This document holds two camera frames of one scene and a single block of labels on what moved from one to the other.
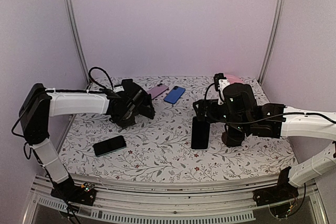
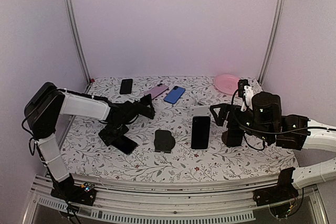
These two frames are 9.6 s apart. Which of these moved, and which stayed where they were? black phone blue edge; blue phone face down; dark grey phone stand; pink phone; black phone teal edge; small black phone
Moved: dark grey phone stand; black phone teal edge
Stayed: black phone blue edge; pink phone; small black phone; blue phone face down
